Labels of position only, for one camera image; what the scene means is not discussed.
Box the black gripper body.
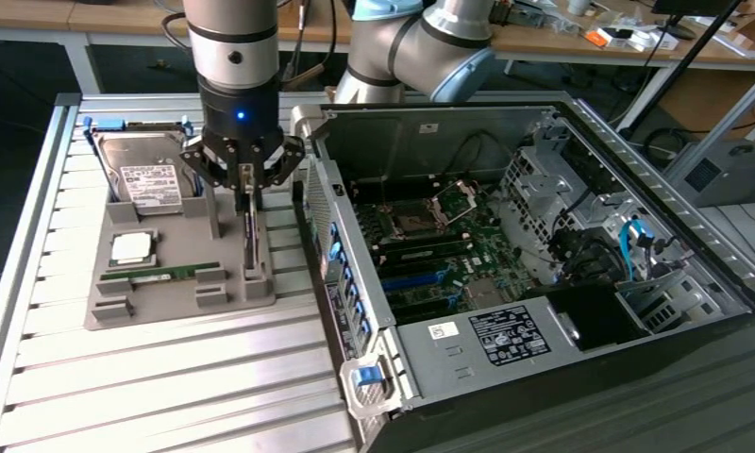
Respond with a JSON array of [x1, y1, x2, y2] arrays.
[[198, 82, 284, 148]]

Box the graphics card with metal bracket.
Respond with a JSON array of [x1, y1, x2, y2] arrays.
[[234, 162, 268, 284]]

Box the hard disk drive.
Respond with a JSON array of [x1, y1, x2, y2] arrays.
[[78, 116, 194, 199]]

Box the grey parts rack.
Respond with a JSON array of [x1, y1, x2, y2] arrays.
[[83, 148, 277, 331]]

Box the silver CPU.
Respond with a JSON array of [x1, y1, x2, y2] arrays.
[[110, 234, 154, 263]]

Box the green RAM stick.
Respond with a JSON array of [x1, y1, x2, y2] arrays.
[[99, 261, 222, 284]]

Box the CPU socket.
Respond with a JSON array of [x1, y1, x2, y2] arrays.
[[380, 200, 445, 240]]

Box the metal socket cover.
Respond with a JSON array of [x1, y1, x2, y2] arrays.
[[431, 178, 479, 226]]

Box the blue expansion slot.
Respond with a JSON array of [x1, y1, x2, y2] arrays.
[[380, 268, 452, 292]]

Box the wooden desk grey legs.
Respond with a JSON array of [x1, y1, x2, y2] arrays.
[[496, 0, 755, 138], [0, 0, 353, 95]]

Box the green motherboard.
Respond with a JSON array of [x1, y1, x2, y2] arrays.
[[350, 174, 543, 327]]

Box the perforated metal drive cage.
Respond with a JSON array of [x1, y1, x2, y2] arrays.
[[500, 143, 580, 237]]

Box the silver chipset heat sink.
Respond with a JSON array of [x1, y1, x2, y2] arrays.
[[464, 280, 511, 306]]

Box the blue case latch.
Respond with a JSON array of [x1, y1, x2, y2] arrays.
[[349, 366, 384, 389]]

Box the grey metal desk device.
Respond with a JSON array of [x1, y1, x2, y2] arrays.
[[497, 0, 548, 27]]

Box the grey power supply unit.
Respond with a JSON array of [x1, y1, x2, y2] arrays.
[[392, 301, 580, 402]]

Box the black case fan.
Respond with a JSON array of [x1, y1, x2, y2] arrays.
[[549, 226, 631, 289]]

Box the black stand pole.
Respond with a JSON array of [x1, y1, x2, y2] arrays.
[[613, 0, 748, 141]]

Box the small white box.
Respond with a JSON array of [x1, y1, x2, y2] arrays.
[[628, 28, 678, 52]]

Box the open black PC case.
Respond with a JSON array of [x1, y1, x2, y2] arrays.
[[288, 92, 755, 453]]

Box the metal disk bay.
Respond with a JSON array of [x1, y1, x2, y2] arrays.
[[613, 266, 724, 334]]

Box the black monitor with stand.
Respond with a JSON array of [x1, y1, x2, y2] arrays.
[[651, 0, 742, 40]]

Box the grey computer tower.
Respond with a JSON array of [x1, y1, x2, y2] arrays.
[[663, 139, 755, 209]]

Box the grey case handle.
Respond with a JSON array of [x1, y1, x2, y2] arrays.
[[288, 104, 329, 183], [338, 354, 405, 420]]

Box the blue disk wire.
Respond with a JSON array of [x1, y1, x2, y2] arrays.
[[619, 214, 653, 284]]

